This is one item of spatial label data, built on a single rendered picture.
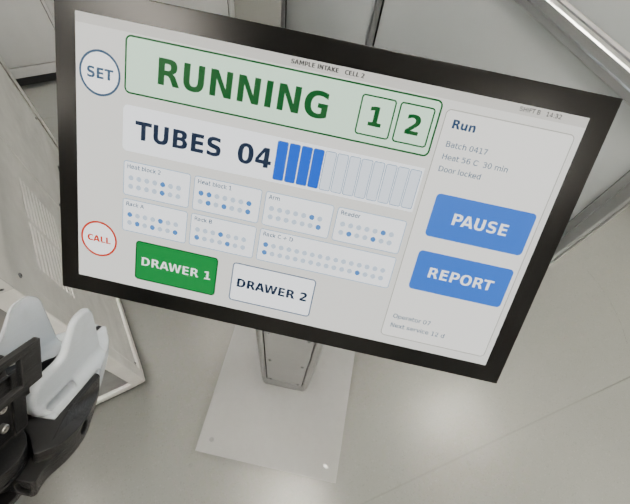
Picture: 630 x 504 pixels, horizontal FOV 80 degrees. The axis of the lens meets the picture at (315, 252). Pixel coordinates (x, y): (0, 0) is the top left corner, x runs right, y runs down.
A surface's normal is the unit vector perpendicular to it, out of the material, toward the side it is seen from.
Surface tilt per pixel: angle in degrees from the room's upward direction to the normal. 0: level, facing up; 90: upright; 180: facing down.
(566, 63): 90
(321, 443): 3
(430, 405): 0
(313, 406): 3
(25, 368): 90
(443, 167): 50
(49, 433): 40
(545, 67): 90
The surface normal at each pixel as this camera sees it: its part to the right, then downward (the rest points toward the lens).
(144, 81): -0.09, 0.32
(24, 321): 0.98, 0.17
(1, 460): 0.19, -0.92
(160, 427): 0.09, -0.50
